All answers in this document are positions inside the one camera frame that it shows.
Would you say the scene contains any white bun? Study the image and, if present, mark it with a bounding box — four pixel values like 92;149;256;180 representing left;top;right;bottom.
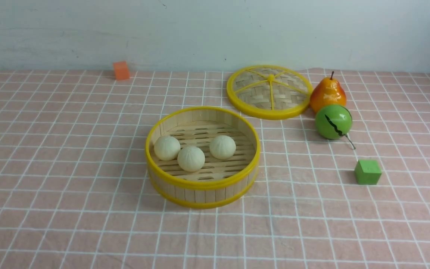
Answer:
153;136;181;161
209;136;237;160
177;145;205;172

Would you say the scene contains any yellow bamboo steamer tray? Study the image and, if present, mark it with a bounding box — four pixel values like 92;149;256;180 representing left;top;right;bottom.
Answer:
145;106;261;209

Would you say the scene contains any yellow woven steamer lid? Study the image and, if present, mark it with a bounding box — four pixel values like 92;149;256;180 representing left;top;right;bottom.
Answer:
226;65;313;120

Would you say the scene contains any orange cube block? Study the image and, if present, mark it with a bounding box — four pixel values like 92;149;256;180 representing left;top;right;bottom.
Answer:
113;61;130;81

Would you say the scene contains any green toy watermelon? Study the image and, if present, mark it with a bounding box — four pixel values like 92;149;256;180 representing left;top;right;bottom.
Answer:
315;104;356;150

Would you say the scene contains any orange yellow toy pear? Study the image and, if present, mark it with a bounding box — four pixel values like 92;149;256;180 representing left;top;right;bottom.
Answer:
309;71;347;114

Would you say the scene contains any green cube block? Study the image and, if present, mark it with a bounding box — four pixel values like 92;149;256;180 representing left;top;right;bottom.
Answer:
354;160;382;185

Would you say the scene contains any pink checkered tablecloth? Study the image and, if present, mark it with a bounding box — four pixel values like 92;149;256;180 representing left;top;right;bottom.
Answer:
0;70;430;269

